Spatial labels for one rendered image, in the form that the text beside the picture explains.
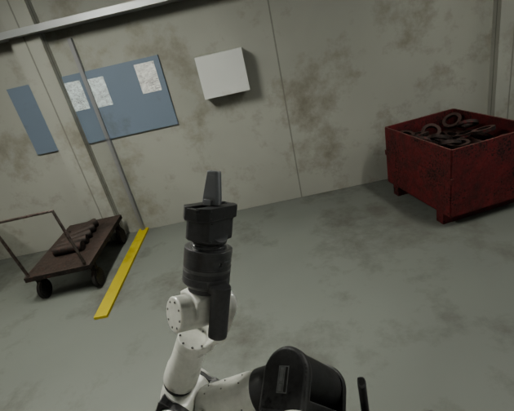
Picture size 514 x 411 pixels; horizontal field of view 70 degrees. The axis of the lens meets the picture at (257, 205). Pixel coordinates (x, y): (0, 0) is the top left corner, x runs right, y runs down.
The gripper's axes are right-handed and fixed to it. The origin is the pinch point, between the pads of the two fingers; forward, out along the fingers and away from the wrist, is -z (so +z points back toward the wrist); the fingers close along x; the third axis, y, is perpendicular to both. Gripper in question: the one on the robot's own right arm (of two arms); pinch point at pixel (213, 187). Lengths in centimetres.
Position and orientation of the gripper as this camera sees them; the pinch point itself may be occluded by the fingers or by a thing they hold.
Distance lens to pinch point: 66.5
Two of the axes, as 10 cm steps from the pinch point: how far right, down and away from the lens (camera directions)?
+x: -4.7, 0.9, -8.8
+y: -8.8, -1.5, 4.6
